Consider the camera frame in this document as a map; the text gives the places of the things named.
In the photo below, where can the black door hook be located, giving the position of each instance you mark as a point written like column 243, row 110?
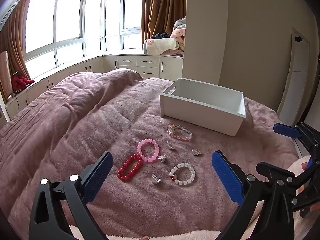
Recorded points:
column 297, row 39

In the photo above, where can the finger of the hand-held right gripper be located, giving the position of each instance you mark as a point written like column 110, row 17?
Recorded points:
column 286, row 129
column 275, row 171

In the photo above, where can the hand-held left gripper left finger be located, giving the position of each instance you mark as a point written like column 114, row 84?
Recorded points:
column 100, row 175

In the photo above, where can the white plush pillow pink print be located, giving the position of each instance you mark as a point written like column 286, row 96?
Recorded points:
column 160, row 45

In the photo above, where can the brown curtain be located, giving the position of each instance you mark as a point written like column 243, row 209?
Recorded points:
column 12, row 42
column 165, row 5

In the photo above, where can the pile of folded blankets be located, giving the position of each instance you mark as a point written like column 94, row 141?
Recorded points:
column 178, row 37

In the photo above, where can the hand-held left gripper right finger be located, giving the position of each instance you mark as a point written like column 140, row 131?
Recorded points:
column 226, row 177

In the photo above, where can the white door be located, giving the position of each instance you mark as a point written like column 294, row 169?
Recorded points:
column 296, row 75

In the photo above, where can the small gold earring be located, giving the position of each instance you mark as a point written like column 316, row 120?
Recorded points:
column 171, row 146

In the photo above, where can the pink flat panel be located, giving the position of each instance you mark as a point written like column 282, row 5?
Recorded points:
column 5, row 72

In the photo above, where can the white window cabinet with drawers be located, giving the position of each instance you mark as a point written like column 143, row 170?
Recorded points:
column 140, row 65

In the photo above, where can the red plush toy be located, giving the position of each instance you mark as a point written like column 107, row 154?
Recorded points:
column 21, row 81

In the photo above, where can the white rectangular storage box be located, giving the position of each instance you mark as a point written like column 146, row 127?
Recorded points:
column 200, row 105

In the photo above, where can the dark cloth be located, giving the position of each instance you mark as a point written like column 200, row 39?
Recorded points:
column 160, row 35

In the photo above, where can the mauve plush blanket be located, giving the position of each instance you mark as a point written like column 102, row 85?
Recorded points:
column 75, row 120

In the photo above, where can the bay window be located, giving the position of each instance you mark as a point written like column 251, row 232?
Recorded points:
column 67, row 17

